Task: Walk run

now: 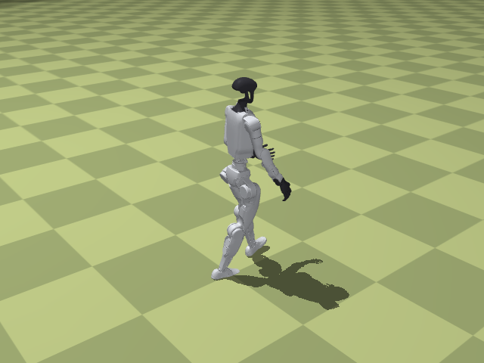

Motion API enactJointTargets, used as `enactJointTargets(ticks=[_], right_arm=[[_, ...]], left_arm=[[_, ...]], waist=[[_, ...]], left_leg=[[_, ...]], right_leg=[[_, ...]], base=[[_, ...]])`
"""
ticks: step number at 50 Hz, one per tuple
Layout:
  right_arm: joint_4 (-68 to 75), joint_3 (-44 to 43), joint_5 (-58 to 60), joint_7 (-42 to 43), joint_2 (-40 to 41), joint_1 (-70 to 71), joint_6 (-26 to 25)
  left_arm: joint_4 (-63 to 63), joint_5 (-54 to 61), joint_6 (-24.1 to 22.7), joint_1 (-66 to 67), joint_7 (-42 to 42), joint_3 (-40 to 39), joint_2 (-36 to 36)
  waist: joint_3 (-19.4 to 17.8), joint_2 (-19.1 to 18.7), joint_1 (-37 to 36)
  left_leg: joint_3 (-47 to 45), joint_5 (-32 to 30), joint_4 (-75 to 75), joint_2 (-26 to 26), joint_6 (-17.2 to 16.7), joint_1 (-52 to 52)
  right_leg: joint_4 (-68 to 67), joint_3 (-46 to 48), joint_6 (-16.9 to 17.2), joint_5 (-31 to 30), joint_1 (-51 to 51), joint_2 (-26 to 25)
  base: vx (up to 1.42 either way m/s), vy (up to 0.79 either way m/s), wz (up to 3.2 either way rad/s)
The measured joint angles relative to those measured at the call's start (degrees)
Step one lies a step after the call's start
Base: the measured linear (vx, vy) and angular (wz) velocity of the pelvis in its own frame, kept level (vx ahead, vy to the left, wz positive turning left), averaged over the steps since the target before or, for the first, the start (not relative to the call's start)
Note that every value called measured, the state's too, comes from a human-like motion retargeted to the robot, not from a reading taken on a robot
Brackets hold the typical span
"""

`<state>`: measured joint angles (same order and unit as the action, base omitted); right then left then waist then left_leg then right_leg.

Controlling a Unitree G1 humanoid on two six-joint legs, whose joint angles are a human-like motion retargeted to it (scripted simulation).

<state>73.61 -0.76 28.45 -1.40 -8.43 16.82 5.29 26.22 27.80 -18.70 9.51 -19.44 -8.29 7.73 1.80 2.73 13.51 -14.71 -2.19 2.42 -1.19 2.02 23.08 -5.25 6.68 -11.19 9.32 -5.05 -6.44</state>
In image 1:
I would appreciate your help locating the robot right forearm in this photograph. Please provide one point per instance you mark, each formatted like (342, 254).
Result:
(270, 167)

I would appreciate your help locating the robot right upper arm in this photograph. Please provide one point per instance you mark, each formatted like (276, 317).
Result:
(253, 127)

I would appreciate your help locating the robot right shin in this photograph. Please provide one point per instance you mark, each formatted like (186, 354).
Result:
(230, 248)

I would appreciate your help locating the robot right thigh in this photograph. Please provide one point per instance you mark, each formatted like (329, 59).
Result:
(250, 192)

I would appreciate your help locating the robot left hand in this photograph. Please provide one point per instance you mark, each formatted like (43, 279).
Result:
(254, 155)

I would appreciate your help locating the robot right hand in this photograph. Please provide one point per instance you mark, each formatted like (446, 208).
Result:
(285, 187)

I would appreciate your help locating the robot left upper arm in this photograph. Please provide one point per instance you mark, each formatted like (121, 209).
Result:
(225, 135)

